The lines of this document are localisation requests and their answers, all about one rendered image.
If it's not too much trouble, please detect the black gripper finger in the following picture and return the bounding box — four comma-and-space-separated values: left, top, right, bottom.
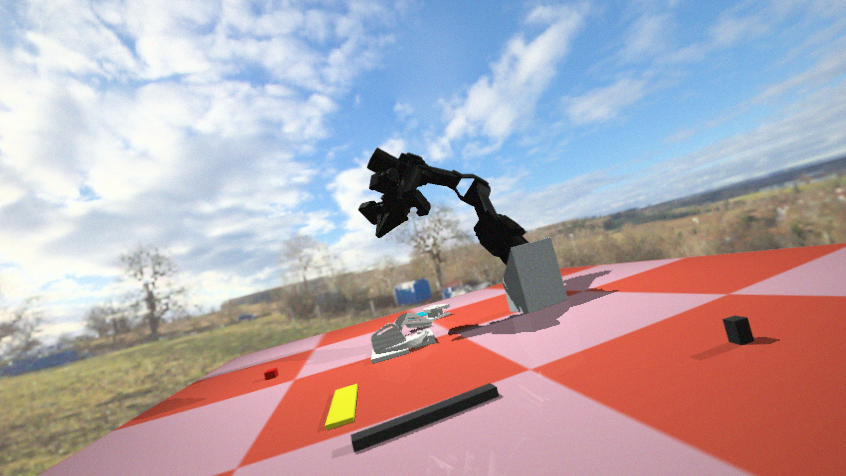
377, 202, 409, 238
373, 205, 385, 238

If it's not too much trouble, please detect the dark grey long flat bar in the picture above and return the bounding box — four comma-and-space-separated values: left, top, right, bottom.
351, 383, 499, 453

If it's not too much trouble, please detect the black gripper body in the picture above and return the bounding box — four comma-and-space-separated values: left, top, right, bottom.
358, 178, 431, 225

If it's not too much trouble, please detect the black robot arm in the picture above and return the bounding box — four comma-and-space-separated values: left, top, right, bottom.
367, 147, 528, 266

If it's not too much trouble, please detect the yellow flat block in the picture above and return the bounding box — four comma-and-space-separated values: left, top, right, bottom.
325, 384, 358, 430

